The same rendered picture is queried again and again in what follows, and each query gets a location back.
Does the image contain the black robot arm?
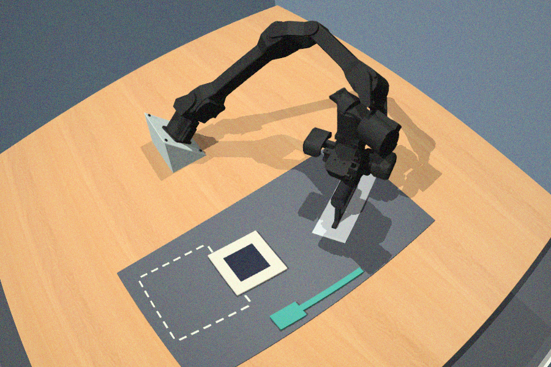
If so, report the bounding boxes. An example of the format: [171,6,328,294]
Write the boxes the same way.
[162,21,402,182]

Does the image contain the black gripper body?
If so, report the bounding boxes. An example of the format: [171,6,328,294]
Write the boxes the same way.
[303,127,397,180]

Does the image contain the cream square tile with dark top patch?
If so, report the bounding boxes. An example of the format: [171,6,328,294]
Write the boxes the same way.
[208,231,287,296]

